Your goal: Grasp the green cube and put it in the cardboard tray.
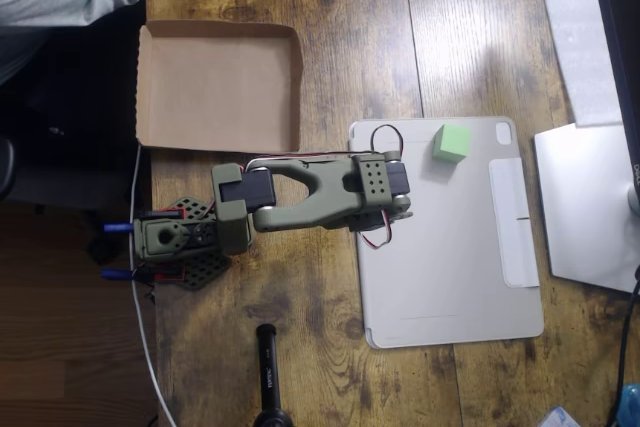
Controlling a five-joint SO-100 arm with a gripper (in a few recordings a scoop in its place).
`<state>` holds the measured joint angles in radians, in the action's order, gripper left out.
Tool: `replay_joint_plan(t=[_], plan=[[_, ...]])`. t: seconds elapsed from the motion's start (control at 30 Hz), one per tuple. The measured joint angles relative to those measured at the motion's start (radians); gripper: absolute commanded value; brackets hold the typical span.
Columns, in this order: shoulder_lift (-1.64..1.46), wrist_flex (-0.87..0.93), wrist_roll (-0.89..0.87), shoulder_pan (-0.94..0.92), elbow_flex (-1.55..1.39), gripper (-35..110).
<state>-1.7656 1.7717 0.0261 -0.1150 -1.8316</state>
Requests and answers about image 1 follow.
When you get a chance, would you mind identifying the green cube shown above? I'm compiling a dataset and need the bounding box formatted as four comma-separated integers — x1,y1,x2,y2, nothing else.
430,123,473,164

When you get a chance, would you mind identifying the cardboard tray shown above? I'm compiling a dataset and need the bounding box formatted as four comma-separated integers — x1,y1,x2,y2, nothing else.
134,19,305,154

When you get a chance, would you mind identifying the tablet in grey cover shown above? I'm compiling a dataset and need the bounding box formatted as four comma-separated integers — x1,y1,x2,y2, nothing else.
348,115,545,350

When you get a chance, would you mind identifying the silver monitor stand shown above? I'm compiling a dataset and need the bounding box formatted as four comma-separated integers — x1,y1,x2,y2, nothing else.
533,122,640,294

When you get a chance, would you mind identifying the white blue packet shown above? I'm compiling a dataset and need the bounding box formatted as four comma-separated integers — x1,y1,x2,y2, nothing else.
539,406,584,427

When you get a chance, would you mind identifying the white foam sheet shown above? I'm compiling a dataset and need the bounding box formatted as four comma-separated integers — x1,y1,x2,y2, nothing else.
533,0,624,129

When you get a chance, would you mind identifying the blue round object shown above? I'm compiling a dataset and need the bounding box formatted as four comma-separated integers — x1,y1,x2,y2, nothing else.
616,382,640,427

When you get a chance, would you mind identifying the black monitor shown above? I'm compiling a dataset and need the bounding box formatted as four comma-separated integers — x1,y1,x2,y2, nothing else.
587,0,640,183

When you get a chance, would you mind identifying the dark chair armrest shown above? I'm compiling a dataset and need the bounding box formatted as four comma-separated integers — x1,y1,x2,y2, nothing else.
0,137,17,199

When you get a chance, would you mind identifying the red white servo wire loop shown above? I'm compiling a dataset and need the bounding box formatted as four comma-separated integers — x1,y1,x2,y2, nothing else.
358,208,398,252

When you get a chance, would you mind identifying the black red servo wire loop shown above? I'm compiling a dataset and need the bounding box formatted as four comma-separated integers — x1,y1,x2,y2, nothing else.
370,124,406,155

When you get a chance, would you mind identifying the perforated olive base plate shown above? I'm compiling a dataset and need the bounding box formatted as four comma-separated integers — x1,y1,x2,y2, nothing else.
149,195,233,293

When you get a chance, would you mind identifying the black camera pole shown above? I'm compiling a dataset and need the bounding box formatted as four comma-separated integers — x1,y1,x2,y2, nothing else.
252,323,296,427

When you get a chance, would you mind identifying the white cable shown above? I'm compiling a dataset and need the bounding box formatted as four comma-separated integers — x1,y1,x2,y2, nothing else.
128,144,178,427

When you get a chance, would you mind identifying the black cable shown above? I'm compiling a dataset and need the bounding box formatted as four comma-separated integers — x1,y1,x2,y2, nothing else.
603,265,640,427

